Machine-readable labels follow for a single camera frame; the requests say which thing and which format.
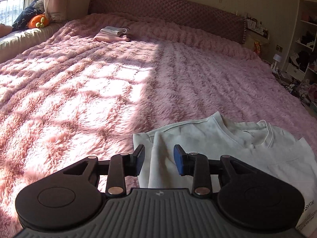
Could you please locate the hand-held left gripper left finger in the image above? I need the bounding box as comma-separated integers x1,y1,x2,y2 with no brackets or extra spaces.
63,144,146,196

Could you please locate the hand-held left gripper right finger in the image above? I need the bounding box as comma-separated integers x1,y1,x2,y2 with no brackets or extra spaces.
173,144,258,197

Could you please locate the white printed sweatshirt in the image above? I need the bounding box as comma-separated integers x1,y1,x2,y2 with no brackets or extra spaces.
133,111,317,238

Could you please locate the pile of pink clothes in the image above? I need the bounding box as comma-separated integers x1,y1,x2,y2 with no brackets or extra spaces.
298,79,317,101

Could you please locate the pink fuzzy blanket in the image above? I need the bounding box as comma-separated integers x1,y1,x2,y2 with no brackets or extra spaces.
0,12,317,238

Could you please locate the folded pink garment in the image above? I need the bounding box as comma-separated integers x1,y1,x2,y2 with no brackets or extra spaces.
93,32,131,42

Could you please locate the folded white garment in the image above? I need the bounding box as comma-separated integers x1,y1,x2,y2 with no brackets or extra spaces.
100,26,132,37

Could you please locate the quilted pink headboard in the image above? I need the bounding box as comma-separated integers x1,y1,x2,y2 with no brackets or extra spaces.
88,0,248,45

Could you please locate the beige window seat cushion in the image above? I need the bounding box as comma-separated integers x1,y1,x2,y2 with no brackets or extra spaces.
0,21,67,63

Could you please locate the orange plush toy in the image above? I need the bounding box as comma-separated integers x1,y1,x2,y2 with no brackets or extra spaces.
27,13,51,29

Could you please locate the navy floral pillow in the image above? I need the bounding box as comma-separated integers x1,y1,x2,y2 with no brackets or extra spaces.
12,0,46,31

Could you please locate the white shelving unit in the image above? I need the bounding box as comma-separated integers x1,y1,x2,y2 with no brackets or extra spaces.
285,0,317,85

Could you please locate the window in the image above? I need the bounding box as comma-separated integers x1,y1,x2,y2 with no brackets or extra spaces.
0,0,45,26

